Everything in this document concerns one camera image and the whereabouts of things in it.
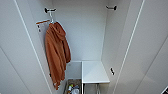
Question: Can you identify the white wardrobe door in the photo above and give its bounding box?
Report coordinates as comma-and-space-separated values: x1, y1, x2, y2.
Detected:
0, 0, 54, 94
111, 0, 168, 94

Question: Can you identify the white wardrobe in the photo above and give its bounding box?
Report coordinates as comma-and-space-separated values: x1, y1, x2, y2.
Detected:
13, 0, 146, 94

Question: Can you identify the orange hoodie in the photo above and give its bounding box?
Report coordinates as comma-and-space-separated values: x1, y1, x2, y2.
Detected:
44, 21, 72, 91

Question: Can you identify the small black side hook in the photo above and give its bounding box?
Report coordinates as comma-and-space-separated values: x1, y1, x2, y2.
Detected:
109, 67, 116, 76

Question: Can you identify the grey storage basket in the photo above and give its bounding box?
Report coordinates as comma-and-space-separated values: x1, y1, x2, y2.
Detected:
64, 78, 83, 94

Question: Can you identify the white round bottle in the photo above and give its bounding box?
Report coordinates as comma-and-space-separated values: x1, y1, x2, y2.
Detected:
72, 85, 81, 94

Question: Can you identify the white clothes hanger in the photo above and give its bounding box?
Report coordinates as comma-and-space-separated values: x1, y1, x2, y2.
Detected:
46, 11, 57, 25

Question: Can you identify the black wall hook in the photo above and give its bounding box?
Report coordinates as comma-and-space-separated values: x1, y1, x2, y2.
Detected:
43, 7, 58, 15
105, 4, 118, 11

